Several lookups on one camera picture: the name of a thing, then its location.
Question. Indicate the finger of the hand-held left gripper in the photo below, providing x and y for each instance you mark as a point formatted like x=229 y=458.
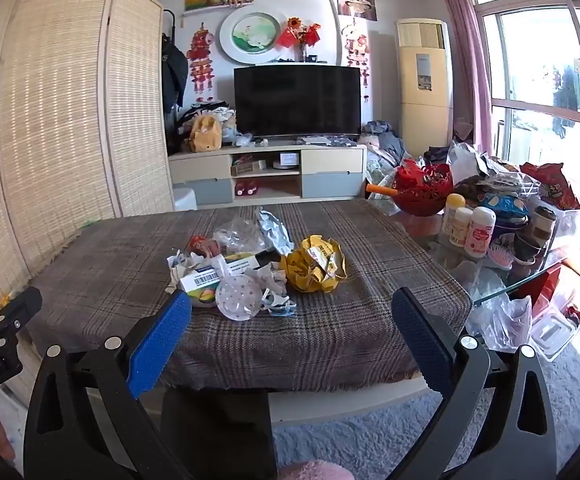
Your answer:
x=22 y=307

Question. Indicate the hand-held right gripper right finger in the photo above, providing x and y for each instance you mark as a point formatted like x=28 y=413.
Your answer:
x=420 y=340

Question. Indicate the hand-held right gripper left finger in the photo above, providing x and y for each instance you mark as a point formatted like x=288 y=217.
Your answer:
x=162 y=340

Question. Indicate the white medicine box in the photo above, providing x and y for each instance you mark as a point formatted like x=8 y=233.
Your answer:
x=202 y=277

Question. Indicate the torn white paper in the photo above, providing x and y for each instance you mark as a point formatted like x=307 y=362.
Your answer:
x=182 y=262

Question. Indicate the clear dotted round lid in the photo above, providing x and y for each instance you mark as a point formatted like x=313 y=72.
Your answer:
x=240 y=297

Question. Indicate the red wrapper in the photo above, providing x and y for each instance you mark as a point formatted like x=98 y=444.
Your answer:
x=202 y=246

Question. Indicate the black waste bin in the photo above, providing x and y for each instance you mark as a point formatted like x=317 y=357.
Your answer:
x=220 y=435

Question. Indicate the yellow paper bag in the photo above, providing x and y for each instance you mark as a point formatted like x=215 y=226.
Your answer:
x=315 y=265

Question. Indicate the clear plastic bag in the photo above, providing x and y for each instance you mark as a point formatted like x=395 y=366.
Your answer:
x=237 y=235

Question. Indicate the silver foil bag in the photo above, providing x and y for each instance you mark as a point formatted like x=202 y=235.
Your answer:
x=275 y=230

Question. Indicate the grey plaid tablecloth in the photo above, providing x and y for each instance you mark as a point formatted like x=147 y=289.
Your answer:
x=350 y=320

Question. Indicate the large white plastic bag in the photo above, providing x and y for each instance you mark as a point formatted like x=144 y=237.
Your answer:
x=505 y=320

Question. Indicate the white table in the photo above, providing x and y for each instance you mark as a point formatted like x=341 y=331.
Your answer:
x=345 y=400

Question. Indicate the pink hairbrush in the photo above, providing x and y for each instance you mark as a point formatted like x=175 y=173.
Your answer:
x=501 y=257

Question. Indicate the small white bottle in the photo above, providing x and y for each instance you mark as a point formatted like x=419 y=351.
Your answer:
x=461 y=227

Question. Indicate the white bottle pink label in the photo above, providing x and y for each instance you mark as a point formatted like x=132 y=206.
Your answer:
x=480 y=232

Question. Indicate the red box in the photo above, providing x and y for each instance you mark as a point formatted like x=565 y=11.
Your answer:
x=540 y=290

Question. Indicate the clear storage box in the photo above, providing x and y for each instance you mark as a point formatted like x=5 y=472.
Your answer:
x=555 y=332

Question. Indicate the white stool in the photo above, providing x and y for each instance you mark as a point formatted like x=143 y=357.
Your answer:
x=185 y=199

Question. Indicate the red openwork basket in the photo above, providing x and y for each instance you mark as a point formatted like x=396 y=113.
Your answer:
x=420 y=195

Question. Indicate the blue snack bag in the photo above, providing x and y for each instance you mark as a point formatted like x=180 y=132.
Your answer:
x=507 y=210

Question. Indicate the brown paper cup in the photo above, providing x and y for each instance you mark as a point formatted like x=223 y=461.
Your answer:
x=537 y=232

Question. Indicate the pink fluffy garment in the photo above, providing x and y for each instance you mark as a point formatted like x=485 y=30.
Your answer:
x=315 y=471

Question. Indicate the green patterned sheet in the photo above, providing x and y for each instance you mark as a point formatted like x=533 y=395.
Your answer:
x=377 y=172

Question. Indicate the pile of plastic bags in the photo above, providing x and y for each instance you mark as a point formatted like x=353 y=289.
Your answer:
x=465 y=160

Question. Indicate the small cardboard boxes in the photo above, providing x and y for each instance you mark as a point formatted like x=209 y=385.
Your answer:
x=250 y=166

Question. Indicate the bamboo folding screen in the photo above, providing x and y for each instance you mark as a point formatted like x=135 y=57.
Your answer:
x=60 y=110

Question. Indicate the television cabinet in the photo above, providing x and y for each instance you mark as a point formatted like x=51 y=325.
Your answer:
x=330 y=160

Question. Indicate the red snack bag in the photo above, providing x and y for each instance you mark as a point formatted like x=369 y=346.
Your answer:
x=555 y=190

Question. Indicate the grey clothes pile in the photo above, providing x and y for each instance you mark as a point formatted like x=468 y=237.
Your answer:
x=385 y=140

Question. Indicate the yellow plush backpack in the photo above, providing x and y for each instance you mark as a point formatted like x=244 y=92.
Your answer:
x=205 y=135

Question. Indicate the small white plastic bag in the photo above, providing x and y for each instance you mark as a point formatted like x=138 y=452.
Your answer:
x=245 y=139

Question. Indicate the cream standing air conditioner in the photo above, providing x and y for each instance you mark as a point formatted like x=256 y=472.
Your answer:
x=425 y=120

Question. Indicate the black white clothes pile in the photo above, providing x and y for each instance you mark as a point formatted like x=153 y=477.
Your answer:
x=210 y=109

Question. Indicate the black hanging jacket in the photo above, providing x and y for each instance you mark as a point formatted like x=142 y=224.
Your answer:
x=172 y=75

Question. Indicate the black television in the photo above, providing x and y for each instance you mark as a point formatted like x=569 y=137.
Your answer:
x=295 y=100

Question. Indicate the pink curtain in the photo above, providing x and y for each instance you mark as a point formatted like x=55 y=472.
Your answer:
x=465 y=60

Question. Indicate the red hanging ornament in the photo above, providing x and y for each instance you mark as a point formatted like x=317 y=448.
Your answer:
x=201 y=45
x=357 y=42

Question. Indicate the large window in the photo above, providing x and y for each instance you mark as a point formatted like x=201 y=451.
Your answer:
x=530 y=60

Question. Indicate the round decorative plate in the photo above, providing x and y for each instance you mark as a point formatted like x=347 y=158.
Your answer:
x=252 y=35

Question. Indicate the vase with artificial flowers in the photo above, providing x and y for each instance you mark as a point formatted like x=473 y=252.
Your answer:
x=295 y=25

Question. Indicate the white wall shelf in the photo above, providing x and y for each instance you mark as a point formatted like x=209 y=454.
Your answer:
x=205 y=9

